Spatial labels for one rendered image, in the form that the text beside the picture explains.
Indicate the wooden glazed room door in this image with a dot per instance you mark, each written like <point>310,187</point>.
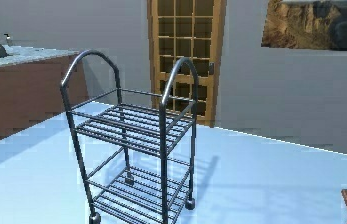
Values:
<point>184,46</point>

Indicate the brown counter with marble top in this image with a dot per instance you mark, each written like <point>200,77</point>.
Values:
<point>24,90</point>

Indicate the framed rocky landscape picture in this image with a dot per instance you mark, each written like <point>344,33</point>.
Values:
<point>311,25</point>

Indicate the dark round object on counter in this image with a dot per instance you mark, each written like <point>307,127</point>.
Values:
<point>1,51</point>

